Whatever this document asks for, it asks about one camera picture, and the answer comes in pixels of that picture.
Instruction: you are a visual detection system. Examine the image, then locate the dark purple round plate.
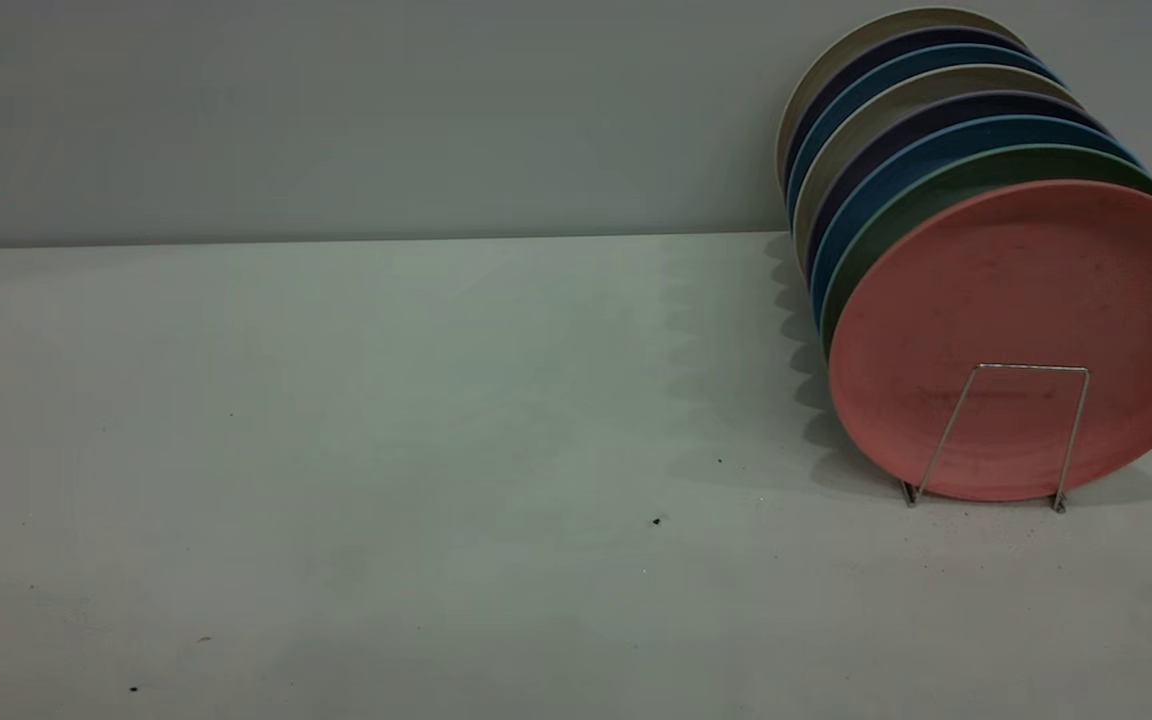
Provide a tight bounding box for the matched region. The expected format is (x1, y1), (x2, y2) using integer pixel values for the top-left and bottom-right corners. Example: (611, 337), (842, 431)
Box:
(804, 92), (1109, 281)
(783, 26), (1037, 186)

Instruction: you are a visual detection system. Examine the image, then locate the blue round plate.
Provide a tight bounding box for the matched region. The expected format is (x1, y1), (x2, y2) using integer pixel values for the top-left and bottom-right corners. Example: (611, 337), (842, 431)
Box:
(786, 43), (1063, 216)
(811, 115), (1142, 331)

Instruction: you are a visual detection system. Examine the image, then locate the metal wire plate rack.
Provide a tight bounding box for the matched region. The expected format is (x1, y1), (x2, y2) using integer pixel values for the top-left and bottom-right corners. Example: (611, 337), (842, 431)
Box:
(901, 363), (1092, 514)

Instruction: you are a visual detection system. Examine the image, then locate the pink round plate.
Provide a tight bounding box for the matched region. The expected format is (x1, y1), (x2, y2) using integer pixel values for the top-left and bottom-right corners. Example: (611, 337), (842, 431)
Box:
(828, 180), (1152, 503)

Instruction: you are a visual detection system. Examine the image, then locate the beige round plate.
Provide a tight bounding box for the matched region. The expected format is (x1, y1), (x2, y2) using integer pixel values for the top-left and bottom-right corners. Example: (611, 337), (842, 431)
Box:
(776, 7), (1032, 181)
(793, 64), (1083, 256)

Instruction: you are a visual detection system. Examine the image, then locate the green round plate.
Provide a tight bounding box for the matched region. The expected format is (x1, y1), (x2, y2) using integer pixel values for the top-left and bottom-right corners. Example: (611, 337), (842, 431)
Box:
(820, 145), (1152, 361)

